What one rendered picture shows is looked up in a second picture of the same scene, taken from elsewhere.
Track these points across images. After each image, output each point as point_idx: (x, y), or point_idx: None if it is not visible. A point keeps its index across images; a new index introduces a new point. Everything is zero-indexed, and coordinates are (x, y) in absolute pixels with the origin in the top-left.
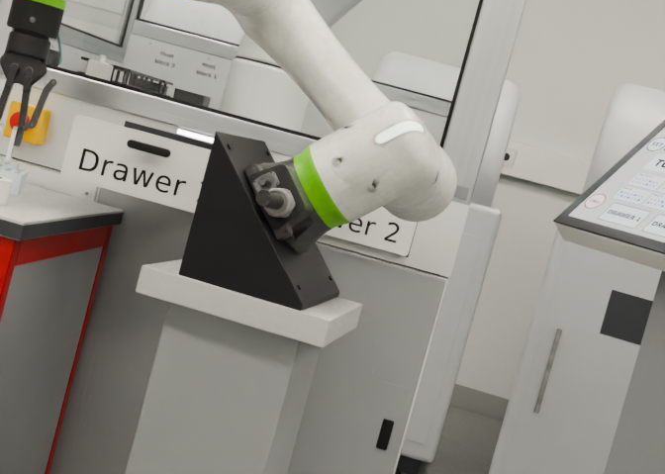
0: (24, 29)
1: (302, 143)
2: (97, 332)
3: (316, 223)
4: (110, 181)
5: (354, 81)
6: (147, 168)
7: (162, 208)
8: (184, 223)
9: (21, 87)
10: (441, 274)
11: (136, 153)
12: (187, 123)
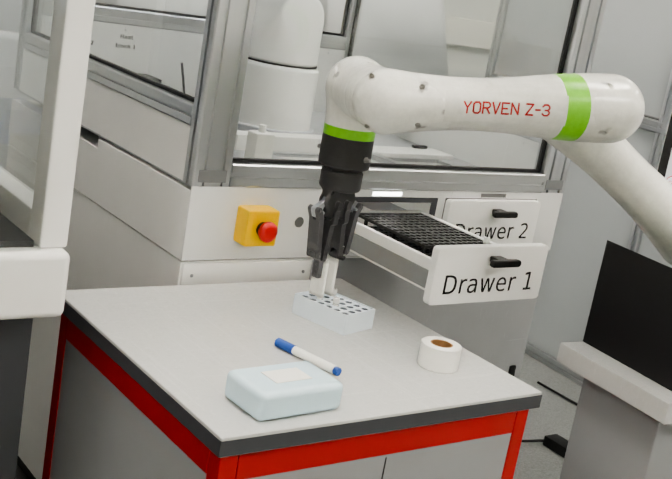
0: (359, 171)
1: (462, 178)
2: None
3: None
4: (464, 296)
5: (653, 172)
6: (490, 275)
7: (363, 263)
8: (379, 270)
9: (239, 190)
10: None
11: (482, 266)
12: (380, 184)
